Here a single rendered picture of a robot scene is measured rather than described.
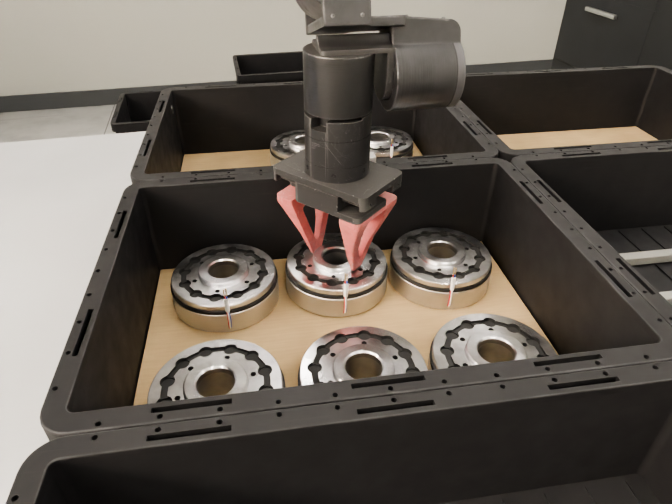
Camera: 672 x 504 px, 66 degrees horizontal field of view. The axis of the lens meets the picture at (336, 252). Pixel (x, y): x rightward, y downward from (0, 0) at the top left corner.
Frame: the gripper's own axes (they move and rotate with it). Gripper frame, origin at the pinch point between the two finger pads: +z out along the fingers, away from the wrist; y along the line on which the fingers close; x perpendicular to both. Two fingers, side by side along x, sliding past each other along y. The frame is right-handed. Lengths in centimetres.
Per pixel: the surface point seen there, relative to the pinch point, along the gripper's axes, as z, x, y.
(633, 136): 4, -61, -17
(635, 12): 2, -166, 4
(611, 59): 17, -169, 7
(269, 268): 1.2, 4.9, 4.6
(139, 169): -5.5, 6.6, 20.7
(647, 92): -2, -66, -16
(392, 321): 4.2, 1.2, -7.7
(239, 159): 4.4, -16.0, 29.9
